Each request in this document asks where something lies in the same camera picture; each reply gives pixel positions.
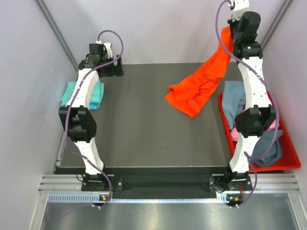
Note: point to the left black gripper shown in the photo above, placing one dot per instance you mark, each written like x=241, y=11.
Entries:
x=113, y=72

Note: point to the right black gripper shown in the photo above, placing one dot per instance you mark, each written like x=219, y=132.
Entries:
x=232, y=22

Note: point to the orange t shirt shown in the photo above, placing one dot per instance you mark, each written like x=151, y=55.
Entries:
x=191, y=94

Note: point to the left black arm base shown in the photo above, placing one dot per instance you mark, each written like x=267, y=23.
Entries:
x=98, y=183

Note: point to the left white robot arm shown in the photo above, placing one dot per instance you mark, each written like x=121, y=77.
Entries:
x=78, y=123

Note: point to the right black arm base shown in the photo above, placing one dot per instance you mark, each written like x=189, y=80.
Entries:
x=230, y=181

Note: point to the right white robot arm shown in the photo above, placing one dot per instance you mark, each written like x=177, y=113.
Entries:
x=259, y=113

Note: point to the folded teal t shirt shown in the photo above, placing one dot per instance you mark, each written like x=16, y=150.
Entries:
x=96, y=97

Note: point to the pink t shirt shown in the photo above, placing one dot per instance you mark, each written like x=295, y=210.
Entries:
x=234, y=133

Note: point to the red plastic bin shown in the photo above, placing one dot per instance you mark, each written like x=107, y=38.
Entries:
x=288, y=161

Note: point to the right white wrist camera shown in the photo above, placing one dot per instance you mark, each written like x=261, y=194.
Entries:
x=238, y=7

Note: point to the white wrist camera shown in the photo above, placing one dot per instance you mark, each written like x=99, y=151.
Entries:
x=238, y=7
x=107, y=49

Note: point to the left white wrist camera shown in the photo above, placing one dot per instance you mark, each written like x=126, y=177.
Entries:
x=107, y=49

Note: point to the right corner aluminium post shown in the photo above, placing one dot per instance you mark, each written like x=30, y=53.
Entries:
x=276, y=21

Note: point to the corner aluminium post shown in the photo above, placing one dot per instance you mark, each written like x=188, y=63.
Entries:
x=276, y=21
x=56, y=31

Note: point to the left corner aluminium post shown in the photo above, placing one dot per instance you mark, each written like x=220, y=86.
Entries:
x=56, y=31

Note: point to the aluminium frame rail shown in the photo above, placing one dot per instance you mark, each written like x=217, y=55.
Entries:
x=266, y=183

